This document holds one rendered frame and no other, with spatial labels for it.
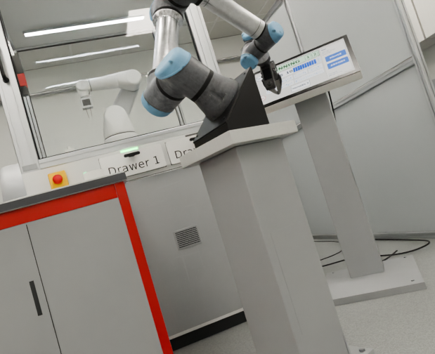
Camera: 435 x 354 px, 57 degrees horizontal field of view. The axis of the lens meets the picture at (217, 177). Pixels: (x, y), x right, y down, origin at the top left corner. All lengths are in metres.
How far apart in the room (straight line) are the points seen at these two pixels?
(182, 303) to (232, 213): 0.78
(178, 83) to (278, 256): 0.60
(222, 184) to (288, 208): 0.22
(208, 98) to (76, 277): 0.66
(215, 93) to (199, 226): 0.83
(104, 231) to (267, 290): 0.52
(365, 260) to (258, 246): 0.99
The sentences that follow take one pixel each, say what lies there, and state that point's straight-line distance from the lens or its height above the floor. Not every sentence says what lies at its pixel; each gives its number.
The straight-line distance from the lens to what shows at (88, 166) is 1.90.
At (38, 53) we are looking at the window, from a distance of 2.09.
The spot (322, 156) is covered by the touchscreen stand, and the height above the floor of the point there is 0.65.
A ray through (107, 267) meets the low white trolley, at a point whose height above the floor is 0.49.
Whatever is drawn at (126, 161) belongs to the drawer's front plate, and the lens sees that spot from 1.89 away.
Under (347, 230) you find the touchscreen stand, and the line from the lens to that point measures 2.07.
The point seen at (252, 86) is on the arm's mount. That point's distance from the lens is 1.30.
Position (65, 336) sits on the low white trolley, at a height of 0.34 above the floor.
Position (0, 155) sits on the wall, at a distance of 5.28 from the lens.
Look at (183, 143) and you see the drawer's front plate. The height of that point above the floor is 0.90.
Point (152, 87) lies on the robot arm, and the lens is 1.35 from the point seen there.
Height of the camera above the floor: 0.57
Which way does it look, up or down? 4 degrees up
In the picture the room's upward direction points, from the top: 17 degrees counter-clockwise
